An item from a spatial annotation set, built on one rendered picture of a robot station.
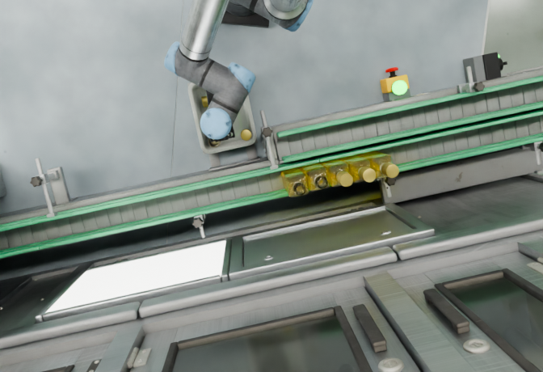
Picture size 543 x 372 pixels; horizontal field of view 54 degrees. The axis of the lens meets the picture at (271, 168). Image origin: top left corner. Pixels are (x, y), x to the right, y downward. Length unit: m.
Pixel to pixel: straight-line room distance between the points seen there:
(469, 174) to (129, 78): 1.09
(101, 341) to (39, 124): 0.87
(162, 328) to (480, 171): 1.07
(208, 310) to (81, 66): 0.97
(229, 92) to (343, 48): 0.55
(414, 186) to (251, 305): 0.76
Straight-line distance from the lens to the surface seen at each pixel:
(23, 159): 1.85
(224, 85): 1.31
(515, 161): 1.78
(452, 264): 1.14
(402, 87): 1.67
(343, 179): 1.32
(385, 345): 0.85
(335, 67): 1.73
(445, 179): 1.70
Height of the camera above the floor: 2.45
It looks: 83 degrees down
